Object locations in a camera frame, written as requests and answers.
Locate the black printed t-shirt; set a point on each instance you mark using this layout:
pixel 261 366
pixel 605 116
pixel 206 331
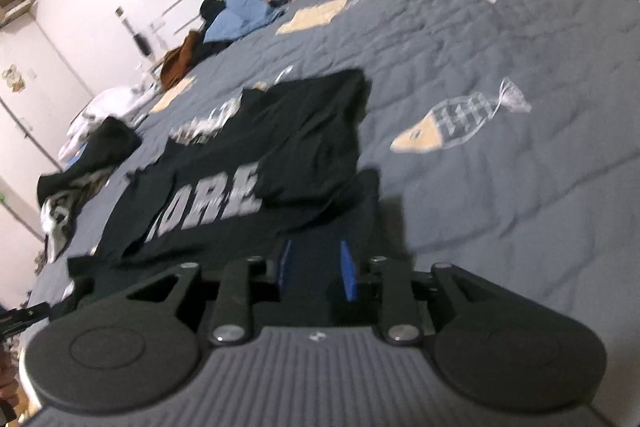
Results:
pixel 300 132

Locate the person's left hand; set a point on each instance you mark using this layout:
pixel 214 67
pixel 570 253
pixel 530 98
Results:
pixel 7 382

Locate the white cloth pile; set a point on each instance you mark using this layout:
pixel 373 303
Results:
pixel 110 102

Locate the blue denim garment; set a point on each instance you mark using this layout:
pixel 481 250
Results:
pixel 240 17

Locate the cartoon mouse sticker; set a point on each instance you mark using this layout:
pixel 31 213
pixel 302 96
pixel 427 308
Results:
pixel 12 78

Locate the white wardrobe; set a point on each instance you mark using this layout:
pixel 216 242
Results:
pixel 45 72

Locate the black crumpled garment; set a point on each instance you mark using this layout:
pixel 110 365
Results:
pixel 105 147

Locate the small black garment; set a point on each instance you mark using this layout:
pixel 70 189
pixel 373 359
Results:
pixel 211 12

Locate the brown garment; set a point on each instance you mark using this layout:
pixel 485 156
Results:
pixel 177 62

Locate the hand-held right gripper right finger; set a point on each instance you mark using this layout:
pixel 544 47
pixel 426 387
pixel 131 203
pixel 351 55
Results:
pixel 347 272

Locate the black standing device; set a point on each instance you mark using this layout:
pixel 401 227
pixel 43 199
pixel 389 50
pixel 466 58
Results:
pixel 142 42

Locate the grey quilted bedspread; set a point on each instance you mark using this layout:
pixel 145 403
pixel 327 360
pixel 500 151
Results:
pixel 500 182

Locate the white and black patterned cloth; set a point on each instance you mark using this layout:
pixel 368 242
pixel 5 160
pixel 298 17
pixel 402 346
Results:
pixel 55 222

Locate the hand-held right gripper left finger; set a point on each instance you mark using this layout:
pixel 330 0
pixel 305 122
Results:
pixel 285 267

